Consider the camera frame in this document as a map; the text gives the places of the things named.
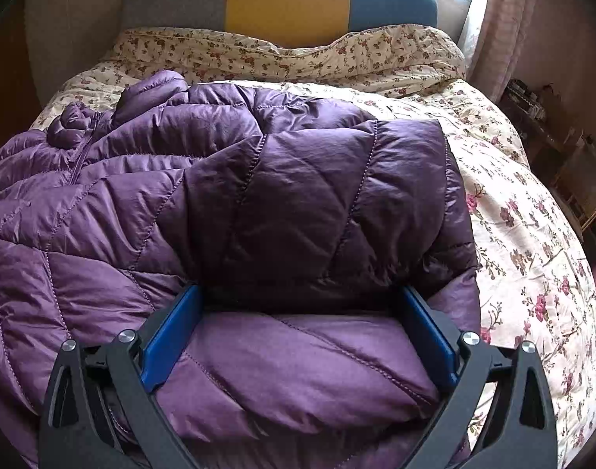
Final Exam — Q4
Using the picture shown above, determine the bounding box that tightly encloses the small-floral beige pillow cover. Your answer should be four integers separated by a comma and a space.
104, 24, 466, 98

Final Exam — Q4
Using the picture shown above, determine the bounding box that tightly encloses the purple quilted down jacket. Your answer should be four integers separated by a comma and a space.
0, 71, 480, 468

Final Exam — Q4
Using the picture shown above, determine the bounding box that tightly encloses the pink window curtain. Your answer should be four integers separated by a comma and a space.
459, 0, 536, 102

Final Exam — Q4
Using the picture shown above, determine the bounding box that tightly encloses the cream floral quilt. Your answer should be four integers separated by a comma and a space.
29, 56, 596, 469

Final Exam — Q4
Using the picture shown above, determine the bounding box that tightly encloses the dark wooden cluttered shelf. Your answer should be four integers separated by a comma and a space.
498, 79, 596, 264

